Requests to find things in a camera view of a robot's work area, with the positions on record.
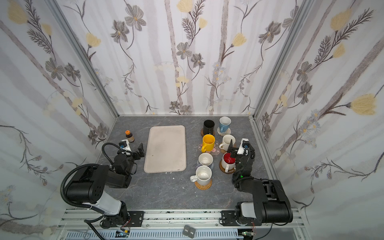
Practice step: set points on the cork paw print coaster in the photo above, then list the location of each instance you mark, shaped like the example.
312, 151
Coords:
235, 147

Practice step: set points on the white speckled mug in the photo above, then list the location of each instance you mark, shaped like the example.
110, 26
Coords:
202, 176

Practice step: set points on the multicolour woven round coaster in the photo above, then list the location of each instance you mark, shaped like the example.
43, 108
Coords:
227, 132

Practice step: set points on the black cup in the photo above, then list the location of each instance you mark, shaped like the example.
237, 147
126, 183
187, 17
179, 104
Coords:
208, 127

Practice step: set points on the rattan wicker round coaster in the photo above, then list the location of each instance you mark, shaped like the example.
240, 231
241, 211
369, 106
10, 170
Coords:
204, 187

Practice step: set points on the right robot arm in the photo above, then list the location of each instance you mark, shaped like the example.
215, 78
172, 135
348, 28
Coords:
270, 203

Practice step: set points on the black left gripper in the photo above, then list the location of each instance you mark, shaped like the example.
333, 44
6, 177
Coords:
137, 154

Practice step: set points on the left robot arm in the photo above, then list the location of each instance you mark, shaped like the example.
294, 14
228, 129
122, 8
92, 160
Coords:
84, 186

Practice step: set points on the aluminium frame rail base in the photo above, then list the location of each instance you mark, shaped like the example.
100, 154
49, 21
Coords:
205, 224

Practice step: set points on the beige plastic tray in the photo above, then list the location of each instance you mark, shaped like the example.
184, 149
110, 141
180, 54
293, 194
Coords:
166, 150

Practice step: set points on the lavender white cup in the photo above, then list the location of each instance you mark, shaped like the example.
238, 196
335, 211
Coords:
205, 159

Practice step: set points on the plain white mug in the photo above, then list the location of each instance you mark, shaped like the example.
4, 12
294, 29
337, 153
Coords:
227, 139

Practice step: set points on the pink flower silicone coaster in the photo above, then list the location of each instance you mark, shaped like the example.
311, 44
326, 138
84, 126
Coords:
216, 150

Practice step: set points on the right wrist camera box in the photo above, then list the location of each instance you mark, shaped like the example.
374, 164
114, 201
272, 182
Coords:
244, 147

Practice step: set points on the blue floral mug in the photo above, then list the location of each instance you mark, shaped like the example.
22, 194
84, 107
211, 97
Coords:
225, 123

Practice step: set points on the brown bottle orange cap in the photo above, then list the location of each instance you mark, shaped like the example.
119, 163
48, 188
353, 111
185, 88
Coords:
129, 136

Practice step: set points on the dark brown round wooden coaster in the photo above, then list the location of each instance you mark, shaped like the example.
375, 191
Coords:
202, 133

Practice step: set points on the glossy brown round coaster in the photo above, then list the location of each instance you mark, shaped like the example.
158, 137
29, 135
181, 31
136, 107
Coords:
227, 168

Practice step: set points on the white mug red interior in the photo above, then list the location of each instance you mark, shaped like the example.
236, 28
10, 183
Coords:
228, 159

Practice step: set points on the yellow cup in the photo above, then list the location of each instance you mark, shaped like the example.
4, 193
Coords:
208, 143

